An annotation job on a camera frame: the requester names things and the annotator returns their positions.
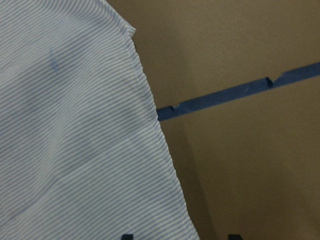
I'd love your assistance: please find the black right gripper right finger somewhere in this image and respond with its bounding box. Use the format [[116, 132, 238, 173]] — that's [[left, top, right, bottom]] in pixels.
[[228, 234, 241, 240]]

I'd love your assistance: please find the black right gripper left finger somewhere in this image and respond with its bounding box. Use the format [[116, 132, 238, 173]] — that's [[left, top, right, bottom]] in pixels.
[[121, 234, 134, 240]]

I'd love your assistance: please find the light blue striped shirt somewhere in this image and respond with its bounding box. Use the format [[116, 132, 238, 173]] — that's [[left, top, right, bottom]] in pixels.
[[0, 0, 199, 240]]

